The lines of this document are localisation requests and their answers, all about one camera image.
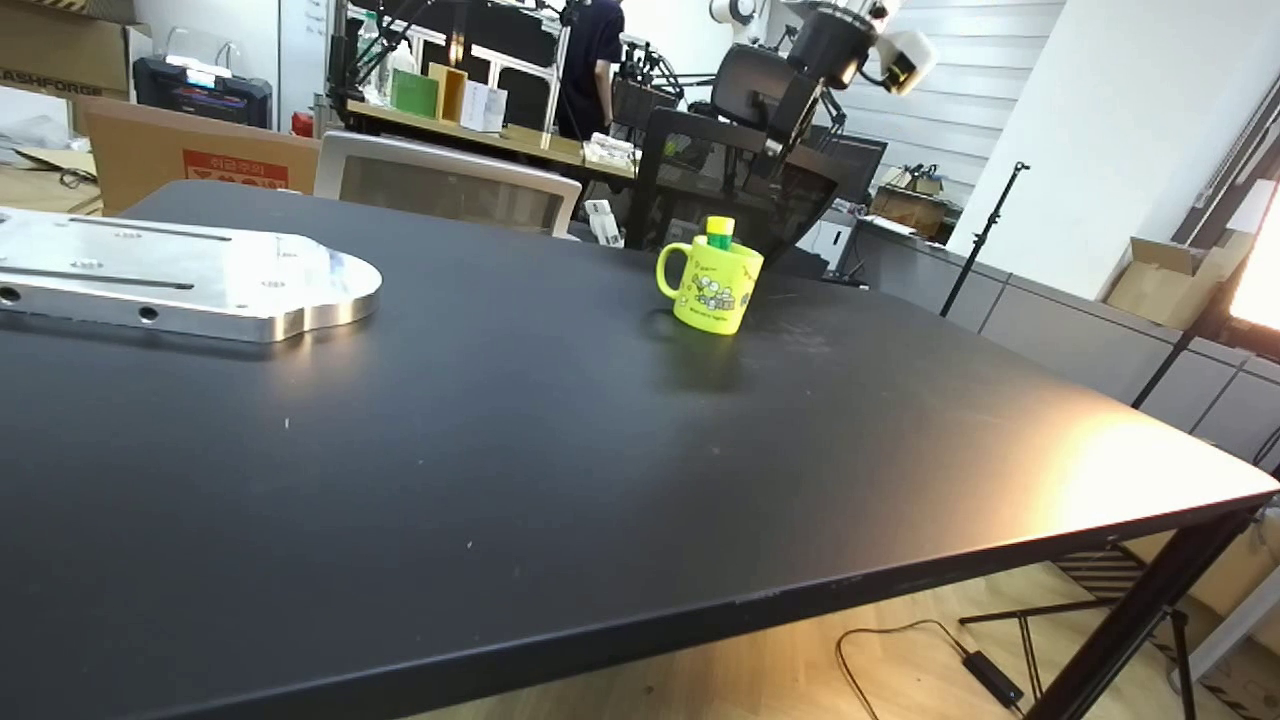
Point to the white box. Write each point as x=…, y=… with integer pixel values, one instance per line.
x=484, y=104

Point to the green box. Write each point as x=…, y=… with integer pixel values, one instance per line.
x=412, y=94

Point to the thin black light stand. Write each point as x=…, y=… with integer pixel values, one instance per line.
x=985, y=232

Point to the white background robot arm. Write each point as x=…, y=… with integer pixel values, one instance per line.
x=885, y=47

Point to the black printer case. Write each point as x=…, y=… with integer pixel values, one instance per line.
x=201, y=90

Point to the black office chair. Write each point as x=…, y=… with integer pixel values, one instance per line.
x=752, y=94

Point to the wooden desk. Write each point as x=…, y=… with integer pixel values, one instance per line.
x=507, y=143

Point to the black frame table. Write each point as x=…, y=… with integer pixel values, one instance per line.
x=692, y=180

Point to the person in black shirt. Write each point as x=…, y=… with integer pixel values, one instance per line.
x=590, y=67

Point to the black table leg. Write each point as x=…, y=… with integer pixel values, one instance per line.
x=1134, y=621

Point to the large cardboard box red label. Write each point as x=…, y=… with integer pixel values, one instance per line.
x=174, y=153

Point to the stacked cardboard box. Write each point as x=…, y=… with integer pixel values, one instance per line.
x=60, y=47

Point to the black power adapter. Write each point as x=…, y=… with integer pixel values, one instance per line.
x=992, y=676

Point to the yellow mug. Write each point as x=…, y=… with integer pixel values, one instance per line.
x=716, y=291

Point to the grey low cabinet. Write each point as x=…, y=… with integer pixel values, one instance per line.
x=1066, y=341

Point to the white framed grey chair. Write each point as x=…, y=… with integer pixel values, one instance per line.
x=444, y=186

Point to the open cardboard box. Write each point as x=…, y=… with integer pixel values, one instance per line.
x=1174, y=280

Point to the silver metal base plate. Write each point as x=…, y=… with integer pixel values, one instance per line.
x=174, y=280

